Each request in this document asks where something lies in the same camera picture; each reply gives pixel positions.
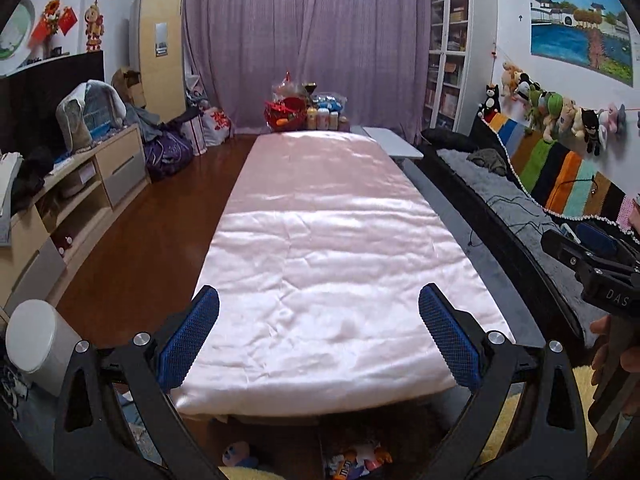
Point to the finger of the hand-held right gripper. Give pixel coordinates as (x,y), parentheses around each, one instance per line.
(597,237)
(565,250)

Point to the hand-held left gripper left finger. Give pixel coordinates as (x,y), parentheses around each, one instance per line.
(187,345)

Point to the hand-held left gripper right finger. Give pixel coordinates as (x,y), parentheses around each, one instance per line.
(450,345)

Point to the white trash bin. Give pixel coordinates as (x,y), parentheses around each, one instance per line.
(35,340)

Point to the person's right hand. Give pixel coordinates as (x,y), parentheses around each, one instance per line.
(600,335)

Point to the black sofa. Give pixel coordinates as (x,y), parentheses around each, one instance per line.
(505,240)

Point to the colourful knit blanket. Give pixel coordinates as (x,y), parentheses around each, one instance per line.
(550,160)

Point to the grey fluffy blanket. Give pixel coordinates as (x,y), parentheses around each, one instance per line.
(480,180)

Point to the dark cloth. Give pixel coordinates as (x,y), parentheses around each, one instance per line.
(487,162)

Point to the blue pink plush toy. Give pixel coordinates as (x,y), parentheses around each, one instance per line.
(237,455)

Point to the grey rug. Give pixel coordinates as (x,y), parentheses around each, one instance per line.
(450,210)

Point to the row of plush toys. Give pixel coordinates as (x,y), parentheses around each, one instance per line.
(550,105)

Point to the pink satin tablecloth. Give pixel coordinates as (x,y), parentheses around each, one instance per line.
(325,260)

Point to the orange candy tube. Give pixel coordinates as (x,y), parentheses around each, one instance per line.
(345,466)

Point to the black cushion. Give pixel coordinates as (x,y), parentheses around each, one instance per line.
(447,139)

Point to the dark purple bag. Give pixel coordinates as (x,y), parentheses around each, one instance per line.
(167,152)

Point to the wooden television cabinet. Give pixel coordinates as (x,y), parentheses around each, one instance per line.
(120,160)

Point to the white folding table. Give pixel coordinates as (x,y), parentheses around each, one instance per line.
(390,141)

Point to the red white bag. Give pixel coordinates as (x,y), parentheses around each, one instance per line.
(215,127)

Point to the white bookshelf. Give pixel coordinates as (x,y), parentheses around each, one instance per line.
(450,45)

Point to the red basket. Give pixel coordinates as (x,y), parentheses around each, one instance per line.
(285,115)

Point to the small white plastic bottle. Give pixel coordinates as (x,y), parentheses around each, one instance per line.
(334,122)

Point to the cloth covered blue cage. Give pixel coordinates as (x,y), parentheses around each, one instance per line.
(85,115)

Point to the yellow plastic bottle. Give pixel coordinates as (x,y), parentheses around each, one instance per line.
(312,119)

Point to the cardboard box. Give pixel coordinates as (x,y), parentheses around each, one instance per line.
(127,85)

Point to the blue packaged goods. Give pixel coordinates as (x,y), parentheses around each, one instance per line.
(330,102)

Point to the cream floor air conditioner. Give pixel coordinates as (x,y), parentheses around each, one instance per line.
(160,60)

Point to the black television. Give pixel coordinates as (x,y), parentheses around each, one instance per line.
(30,105)

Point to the purple curtain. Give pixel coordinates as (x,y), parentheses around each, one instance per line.
(300,35)

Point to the hanging doll decoration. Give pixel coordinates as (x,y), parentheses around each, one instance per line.
(94,27)

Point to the red flower decoration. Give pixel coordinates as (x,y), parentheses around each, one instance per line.
(52,22)

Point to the landscape wall poster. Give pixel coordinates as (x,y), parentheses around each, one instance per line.
(575,25)

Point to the round green wall picture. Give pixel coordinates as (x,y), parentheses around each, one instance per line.
(12,35)

